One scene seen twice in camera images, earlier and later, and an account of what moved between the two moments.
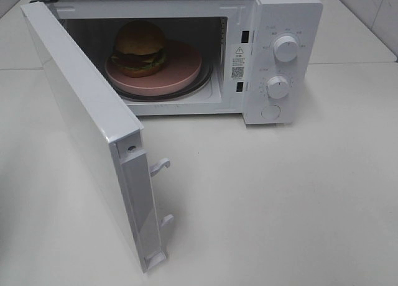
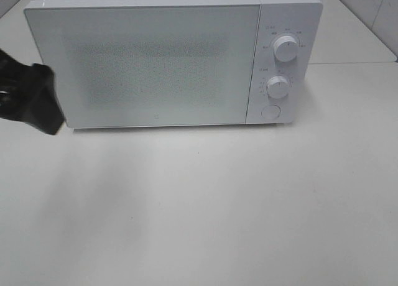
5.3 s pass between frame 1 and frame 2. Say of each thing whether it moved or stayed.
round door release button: stayed
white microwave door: moved
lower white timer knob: stayed
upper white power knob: stayed
